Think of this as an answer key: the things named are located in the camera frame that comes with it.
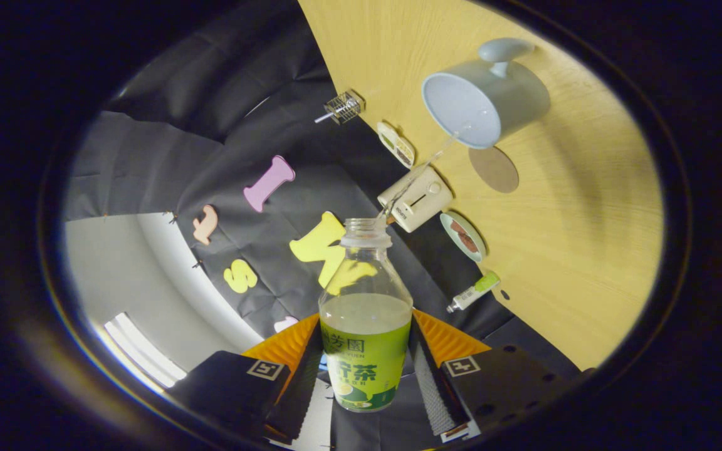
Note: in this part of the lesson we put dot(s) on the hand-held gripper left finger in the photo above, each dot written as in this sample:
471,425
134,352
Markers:
298,401

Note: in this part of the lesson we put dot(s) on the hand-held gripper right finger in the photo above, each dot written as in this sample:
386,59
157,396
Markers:
430,394

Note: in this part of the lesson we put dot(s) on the green label juice bottle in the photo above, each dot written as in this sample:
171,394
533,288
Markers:
364,369

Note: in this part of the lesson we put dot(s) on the round brown coaster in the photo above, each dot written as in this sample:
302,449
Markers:
494,169

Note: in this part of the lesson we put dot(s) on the light blue cup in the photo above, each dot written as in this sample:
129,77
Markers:
511,94

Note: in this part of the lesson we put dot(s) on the white green tube bottle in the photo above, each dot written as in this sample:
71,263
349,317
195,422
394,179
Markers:
474,291

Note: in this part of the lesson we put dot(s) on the pale green plate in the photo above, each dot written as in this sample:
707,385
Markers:
476,253

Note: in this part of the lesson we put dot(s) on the brown meat slice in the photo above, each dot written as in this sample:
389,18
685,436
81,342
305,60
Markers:
467,244
457,228

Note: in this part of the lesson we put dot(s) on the long ceiling light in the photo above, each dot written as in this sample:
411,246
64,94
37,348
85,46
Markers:
141,351

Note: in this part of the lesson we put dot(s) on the white toaster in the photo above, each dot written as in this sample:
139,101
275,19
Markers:
420,200

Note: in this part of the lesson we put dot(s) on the wooden table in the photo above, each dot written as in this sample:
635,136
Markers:
586,219

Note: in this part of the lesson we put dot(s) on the white divided snack tray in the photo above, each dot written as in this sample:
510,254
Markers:
398,147

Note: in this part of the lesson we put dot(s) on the white straw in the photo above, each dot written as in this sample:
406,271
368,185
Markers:
322,118

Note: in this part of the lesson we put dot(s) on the clear glass tumbler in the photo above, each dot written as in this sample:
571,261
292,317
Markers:
345,108

